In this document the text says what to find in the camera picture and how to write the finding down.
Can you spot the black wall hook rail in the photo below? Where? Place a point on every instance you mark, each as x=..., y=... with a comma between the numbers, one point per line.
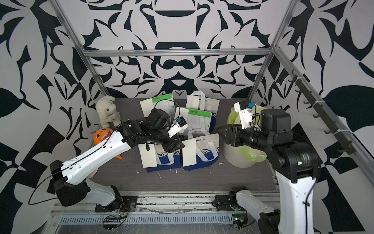
x=344, y=136

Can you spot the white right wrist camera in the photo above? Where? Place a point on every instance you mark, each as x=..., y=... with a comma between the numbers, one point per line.
x=244, y=109

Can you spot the green white middle bag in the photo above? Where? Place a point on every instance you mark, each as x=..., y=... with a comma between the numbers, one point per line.
x=199, y=123

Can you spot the aluminium frame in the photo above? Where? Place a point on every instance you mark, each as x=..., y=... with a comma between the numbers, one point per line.
x=363, y=158

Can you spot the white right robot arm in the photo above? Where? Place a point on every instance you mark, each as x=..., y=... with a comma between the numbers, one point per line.
x=297, y=168

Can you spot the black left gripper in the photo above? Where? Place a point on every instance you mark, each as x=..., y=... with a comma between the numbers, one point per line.
x=173, y=145

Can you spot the white blue back right bag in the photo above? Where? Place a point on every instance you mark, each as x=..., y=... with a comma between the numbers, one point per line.
x=198, y=101

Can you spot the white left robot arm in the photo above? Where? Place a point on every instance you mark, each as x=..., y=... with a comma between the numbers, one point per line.
x=71, y=182

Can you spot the blue white front right bag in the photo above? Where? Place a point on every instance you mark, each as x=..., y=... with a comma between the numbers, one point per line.
x=200, y=152

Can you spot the white round trash bin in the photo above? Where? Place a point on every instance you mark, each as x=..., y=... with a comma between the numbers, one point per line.
x=243, y=156

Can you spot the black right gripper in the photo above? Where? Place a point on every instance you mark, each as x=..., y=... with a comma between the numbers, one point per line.
x=235, y=140

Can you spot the white plush rabbit toy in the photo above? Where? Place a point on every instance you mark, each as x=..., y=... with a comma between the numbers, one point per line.
x=107, y=112

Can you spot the blue white front left bag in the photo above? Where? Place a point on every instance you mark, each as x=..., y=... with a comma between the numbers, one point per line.
x=165, y=160

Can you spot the white receipt on left bag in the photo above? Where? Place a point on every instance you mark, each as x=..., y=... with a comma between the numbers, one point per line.
x=148, y=155

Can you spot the white receipt on back bag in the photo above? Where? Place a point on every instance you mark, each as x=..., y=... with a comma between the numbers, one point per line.
x=147, y=106

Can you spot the orange plush monster toy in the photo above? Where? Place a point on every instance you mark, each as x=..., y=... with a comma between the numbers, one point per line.
x=101, y=134

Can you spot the green white bag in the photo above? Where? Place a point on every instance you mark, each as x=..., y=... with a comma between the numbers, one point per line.
x=165, y=103
x=199, y=123

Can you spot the green white back left bag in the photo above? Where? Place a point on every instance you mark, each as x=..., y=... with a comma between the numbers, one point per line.
x=165, y=103

